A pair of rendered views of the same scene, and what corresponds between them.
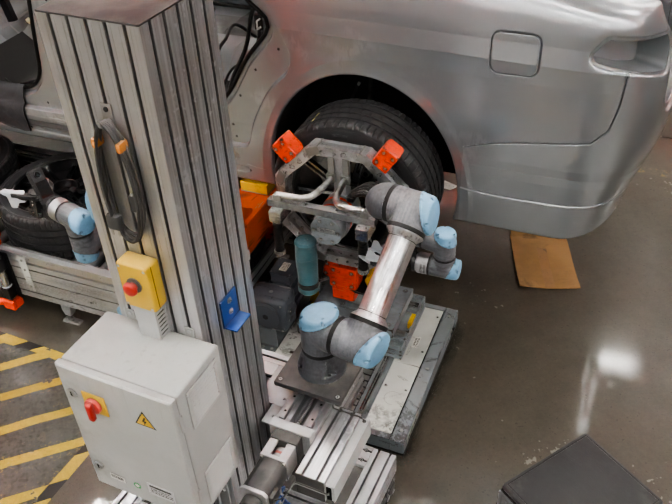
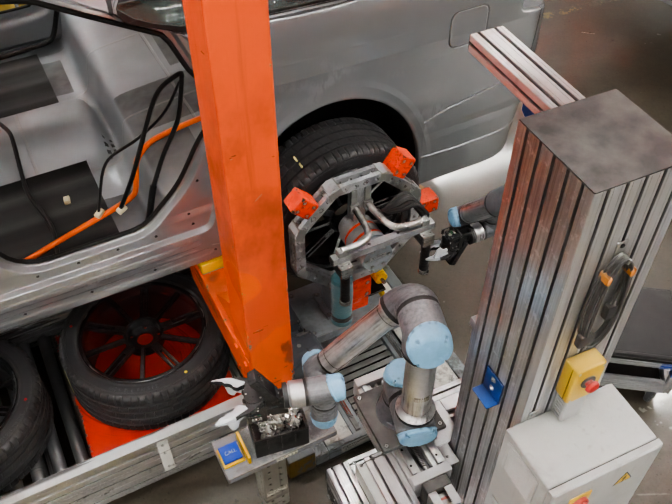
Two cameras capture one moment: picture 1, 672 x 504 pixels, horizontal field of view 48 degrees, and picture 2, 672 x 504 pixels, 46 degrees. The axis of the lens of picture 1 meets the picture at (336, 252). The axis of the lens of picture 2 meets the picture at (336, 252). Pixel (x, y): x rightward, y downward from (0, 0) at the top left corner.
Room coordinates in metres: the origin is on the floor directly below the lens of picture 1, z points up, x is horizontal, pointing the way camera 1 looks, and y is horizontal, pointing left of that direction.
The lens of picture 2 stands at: (1.18, 1.68, 3.00)
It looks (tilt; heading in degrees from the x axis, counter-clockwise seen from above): 47 degrees down; 309
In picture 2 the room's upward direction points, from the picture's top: straight up
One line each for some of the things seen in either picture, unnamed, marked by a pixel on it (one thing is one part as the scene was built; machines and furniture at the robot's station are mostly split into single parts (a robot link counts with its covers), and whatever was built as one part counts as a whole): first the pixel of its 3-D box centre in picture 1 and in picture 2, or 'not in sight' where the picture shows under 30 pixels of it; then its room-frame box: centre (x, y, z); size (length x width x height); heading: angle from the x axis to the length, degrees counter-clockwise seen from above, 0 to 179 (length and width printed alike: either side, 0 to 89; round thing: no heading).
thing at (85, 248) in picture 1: (88, 241); (323, 404); (1.95, 0.78, 1.12); 0.11 x 0.08 x 0.11; 139
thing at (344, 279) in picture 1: (349, 272); (349, 283); (2.49, -0.05, 0.48); 0.16 x 0.12 x 0.17; 156
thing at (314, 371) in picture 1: (321, 354); not in sight; (1.64, 0.06, 0.87); 0.15 x 0.15 x 0.10
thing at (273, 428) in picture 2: not in sight; (277, 425); (2.26, 0.67, 0.51); 0.20 x 0.14 x 0.13; 57
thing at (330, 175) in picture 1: (304, 178); (348, 223); (2.38, 0.10, 1.03); 0.19 x 0.18 x 0.11; 156
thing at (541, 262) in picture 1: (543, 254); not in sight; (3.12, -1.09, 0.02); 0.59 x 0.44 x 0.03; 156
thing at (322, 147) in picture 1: (343, 206); (355, 228); (2.46, -0.04, 0.85); 0.54 x 0.07 x 0.54; 66
